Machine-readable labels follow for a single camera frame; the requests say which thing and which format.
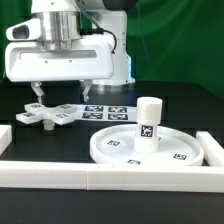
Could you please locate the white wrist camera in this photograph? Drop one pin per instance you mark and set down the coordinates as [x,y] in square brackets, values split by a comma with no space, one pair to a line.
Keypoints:
[27,31]

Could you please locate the white marker sheet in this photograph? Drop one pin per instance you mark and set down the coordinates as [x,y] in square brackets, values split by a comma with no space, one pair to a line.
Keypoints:
[102,112]

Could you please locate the white round table top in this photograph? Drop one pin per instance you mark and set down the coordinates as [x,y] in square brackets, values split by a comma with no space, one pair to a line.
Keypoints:
[161,147]

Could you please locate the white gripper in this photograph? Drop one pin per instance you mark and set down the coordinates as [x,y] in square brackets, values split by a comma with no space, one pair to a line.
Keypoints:
[90,58]

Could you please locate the white right fence bar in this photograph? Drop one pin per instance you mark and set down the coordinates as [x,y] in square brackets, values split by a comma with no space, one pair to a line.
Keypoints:
[213,151]

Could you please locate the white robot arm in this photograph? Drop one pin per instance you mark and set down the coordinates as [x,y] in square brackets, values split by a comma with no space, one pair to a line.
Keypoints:
[71,40]

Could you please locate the white cross-shaped table base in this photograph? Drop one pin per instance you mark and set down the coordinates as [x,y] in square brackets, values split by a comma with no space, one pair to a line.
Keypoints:
[50,116]

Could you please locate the white front fence bar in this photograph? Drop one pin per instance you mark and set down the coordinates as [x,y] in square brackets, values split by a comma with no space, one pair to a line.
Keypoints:
[17,174]

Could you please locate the white fence bar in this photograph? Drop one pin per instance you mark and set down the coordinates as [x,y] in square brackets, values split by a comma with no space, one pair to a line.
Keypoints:
[5,137]
[213,151]
[17,174]

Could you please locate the white left fence bar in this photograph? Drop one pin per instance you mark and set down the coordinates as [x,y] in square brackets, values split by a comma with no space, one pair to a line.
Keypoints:
[5,137]

